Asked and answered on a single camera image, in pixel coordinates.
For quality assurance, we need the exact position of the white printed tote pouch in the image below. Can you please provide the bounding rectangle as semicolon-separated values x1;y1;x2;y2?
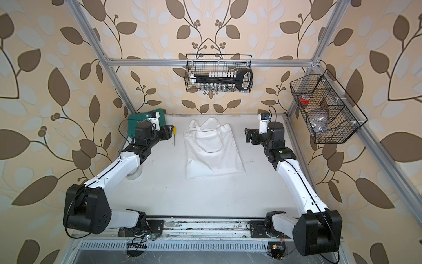
184;117;245;179

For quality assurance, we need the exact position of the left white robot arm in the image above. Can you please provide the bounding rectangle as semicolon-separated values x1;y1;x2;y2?
63;121;174;237

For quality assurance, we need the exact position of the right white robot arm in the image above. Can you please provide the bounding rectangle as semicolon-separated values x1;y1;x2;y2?
245;121;342;256

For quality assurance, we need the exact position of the green plastic tool case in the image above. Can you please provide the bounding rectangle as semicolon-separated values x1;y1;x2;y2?
127;108;166;138

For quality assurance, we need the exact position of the clear plastic bag in basket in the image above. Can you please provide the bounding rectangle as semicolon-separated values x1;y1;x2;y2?
308;109;329;133

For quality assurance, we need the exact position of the red item in basket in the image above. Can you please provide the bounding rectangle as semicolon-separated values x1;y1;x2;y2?
300;94;311;105

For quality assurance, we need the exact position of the black socket bit holder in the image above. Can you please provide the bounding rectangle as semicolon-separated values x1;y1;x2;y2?
185;68;254;91

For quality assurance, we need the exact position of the yellow handle screwdriver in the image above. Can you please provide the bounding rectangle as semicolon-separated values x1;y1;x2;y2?
173;126;176;146

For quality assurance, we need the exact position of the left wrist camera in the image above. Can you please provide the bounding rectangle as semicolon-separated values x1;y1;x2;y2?
147;111;160;131

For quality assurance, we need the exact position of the right black wire basket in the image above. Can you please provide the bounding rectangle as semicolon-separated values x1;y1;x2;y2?
290;69;368;144

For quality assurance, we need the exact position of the black wire basket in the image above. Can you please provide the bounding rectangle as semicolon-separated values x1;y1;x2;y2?
184;53;254;93
290;69;368;144

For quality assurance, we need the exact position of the back black wire basket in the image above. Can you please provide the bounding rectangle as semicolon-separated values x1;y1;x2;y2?
184;53;254;93

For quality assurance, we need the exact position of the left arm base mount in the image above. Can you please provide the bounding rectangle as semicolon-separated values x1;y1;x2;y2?
118;219;164;240

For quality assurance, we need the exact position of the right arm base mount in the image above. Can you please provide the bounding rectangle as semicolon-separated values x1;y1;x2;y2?
246;220;290;239

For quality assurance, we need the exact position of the aluminium front rail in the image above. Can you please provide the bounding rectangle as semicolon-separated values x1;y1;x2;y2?
70;216;344;243

